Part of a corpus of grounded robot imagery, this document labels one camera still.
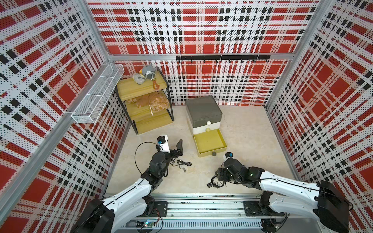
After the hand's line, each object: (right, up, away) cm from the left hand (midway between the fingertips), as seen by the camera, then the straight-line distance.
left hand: (176, 139), depth 81 cm
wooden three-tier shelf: (-20, +19, +12) cm, 31 cm away
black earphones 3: (+22, -26, +1) cm, 34 cm away
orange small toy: (-13, +32, +5) cm, 35 cm away
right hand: (+26, -20, 0) cm, 33 cm away
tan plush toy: (-13, +23, +7) cm, 27 cm away
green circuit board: (-11, -40, -13) cm, 43 cm away
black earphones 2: (+1, -16, +9) cm, 18 cm away
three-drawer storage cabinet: (+24, -1, +15) cm, 28 cm away
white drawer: (+19, +5, +13) cm, 24 cm away
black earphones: (-4, -17, +9) cm, 20 cm away
